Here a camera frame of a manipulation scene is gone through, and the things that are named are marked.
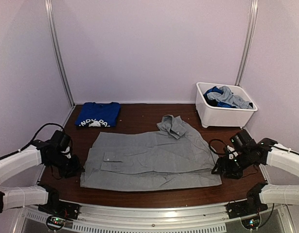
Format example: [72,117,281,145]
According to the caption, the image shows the left aluminium frame post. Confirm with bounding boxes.
[44,0,75,108]

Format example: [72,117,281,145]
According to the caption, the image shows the aluminium front rail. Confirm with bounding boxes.
[12,202,295,233]

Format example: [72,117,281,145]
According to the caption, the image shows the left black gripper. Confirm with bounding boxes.
[47,152,85,179]

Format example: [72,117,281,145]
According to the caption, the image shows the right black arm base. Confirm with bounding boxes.
[226,183,268,219]

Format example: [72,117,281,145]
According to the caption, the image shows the aluminium frame post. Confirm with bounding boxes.
[235,0,259,86]
[44,0,75,108]

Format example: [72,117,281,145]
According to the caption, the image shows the right aluminium frame post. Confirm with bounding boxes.
[235,0,259,86]

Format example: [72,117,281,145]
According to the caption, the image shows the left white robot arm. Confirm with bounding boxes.
[0,130,83,216]

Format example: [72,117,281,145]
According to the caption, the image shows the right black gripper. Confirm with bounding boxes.
[211,151,252,180]

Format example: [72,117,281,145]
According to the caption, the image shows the white plastic laundry bin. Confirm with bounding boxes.
[195,82,258,128]

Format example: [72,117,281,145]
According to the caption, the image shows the blue t-shirt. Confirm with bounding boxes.
[75,102,121,128]

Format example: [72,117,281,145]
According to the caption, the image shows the light grey-blue garment in bin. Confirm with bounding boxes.
[203,86,253,109]

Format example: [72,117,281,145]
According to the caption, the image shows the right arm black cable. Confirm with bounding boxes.
[209,138,259,177]

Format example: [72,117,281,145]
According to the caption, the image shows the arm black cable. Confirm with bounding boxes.
[15,123,73,180]
[209,138,259,177]

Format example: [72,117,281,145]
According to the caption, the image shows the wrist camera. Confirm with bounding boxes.
[61,146,72,159]
[223,145,238,160]

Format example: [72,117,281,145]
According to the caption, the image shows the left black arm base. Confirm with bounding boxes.
[38,189,80,220]

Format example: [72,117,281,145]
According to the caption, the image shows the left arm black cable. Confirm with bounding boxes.
[15,123,73,180]

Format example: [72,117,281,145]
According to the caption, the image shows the grey garment pile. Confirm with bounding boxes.
[80,115,222,192]

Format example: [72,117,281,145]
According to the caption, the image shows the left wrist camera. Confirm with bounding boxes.
[61,146,72,159]

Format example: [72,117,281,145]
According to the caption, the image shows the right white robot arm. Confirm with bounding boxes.
[211,130,299,215]

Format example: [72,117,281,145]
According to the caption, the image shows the blue garment in bin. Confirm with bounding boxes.
[203,86,236,108]

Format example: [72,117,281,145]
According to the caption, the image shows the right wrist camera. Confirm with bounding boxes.
[223,145,238,160]

